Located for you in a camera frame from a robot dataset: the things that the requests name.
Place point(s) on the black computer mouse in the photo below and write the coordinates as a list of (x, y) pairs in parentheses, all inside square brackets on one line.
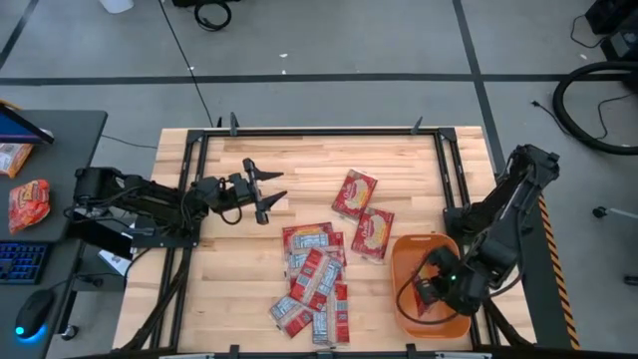
[(34, 311)]

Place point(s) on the orange-red snack bag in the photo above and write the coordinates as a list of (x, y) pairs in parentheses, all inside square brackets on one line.
[(29, 204)]

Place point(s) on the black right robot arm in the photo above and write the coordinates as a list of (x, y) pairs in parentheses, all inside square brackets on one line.
[(518, 199)]

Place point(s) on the black frame clamp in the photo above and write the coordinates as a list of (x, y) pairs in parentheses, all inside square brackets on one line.
[(416, 125), (233, 124)]

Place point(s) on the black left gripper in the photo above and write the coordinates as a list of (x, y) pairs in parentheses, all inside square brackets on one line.
[(242, 192)]

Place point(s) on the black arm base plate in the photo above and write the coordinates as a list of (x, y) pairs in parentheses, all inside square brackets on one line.
[(164, 240)]

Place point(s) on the black floor platform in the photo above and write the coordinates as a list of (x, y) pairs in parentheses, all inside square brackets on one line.
[(541, 279)]

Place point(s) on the blue backlit keyboard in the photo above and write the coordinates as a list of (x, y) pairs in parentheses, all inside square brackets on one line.
[(22, 261)]

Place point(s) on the laptop with blue screen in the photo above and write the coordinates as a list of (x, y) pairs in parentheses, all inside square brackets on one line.
[(20, 130)]

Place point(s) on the white container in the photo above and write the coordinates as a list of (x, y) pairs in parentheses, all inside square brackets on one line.
[(116, 5)]

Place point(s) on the black side desk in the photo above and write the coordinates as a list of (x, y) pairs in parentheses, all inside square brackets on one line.
[(70, 164)]

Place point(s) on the black box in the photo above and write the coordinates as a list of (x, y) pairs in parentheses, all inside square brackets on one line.
[(99, 237)]

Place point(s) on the black equipment case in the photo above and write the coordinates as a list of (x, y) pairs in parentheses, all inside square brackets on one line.
[(618, 25)]

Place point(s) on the pale orange snack bag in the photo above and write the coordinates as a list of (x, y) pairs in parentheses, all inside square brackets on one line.
[(12, 158)]

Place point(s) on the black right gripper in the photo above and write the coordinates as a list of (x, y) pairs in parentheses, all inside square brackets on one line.
[(443, 271)]

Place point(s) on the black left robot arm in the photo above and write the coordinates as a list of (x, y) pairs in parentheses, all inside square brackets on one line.
[(149, 202)]

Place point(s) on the orange plastic basket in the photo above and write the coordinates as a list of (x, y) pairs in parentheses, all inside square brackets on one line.
[(406, 259)]

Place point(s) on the black caster wheel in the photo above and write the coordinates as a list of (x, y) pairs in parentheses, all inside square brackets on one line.
[(70, 332)]

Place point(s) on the chair leg with caster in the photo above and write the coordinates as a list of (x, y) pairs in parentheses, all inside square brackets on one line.
[(615, 213)]

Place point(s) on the yellow-black hazard tape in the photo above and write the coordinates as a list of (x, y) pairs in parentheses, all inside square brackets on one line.
[(558, 269)]

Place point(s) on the black aluminium table frame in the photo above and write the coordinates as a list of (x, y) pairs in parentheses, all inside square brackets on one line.
[(319, 132)]

